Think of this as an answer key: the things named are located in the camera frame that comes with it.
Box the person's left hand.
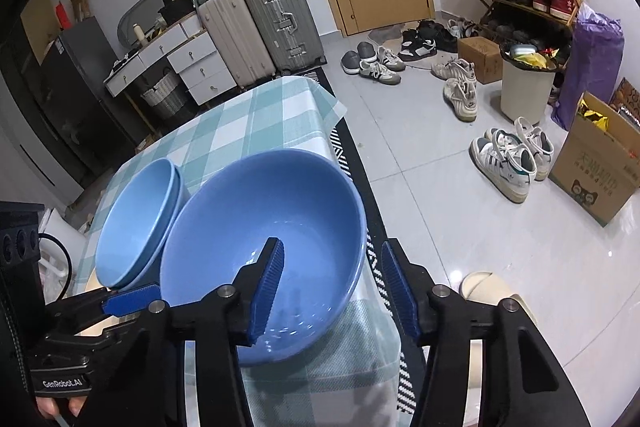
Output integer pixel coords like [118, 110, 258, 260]
[36, 395, 87, 419]

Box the white electric kettle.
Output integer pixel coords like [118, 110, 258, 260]
[38, 208, 87, 303]

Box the teal plaid tablecloth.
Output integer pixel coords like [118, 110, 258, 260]
[74, 76, 401, 426]

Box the white green sneaker pair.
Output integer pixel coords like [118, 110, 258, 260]
[470, 117, 555, 204]

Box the black refrigerator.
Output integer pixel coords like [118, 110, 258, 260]
[1, 17, 149, 206]

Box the woven laundry basket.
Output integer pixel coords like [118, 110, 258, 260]
[141, 72, 198, 124]

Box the large cardboard box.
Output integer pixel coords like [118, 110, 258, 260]
[549, 92, 639, 227]

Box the white drawer desk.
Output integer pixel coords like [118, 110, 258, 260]
[103, 12, 238, 106]

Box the beige suitcase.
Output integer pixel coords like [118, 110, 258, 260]
[196, 0, 276, 89]

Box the brown cardboard box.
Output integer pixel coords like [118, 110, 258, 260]
[458, 37, 503, 84]

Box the white trash bin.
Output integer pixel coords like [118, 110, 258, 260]
[500, 44, 558, 124]

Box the silver suitcase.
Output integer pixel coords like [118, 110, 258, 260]
[245, 0, 326, 75]

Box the purple bag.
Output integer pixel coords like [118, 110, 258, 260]
[552, 2, 625, 131]

